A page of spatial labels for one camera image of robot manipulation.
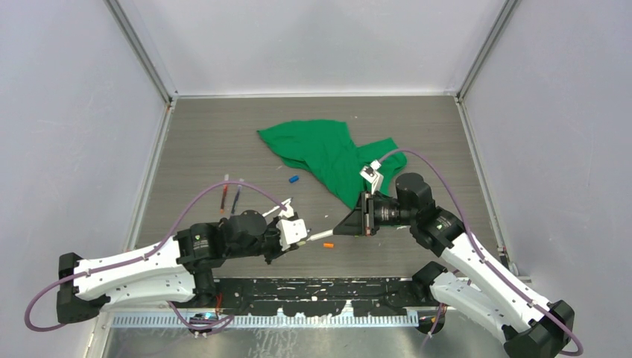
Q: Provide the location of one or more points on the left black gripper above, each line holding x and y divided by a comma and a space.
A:
278, 250

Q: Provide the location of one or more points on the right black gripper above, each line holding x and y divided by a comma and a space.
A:
361, 221

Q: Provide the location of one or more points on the white marker green tip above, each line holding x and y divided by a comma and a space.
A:
321, 235

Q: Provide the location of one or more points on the red orange pen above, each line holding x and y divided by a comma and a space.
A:
224, 193

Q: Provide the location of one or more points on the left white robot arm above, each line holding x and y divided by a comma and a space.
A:
178, 270

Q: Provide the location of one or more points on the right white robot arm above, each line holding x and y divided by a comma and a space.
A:
526, 323

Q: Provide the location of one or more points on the green cloth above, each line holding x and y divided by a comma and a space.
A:
326, 149

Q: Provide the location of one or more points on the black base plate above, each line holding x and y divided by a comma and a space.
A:
375, 296

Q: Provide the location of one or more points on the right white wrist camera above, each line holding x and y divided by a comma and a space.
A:
372, 175

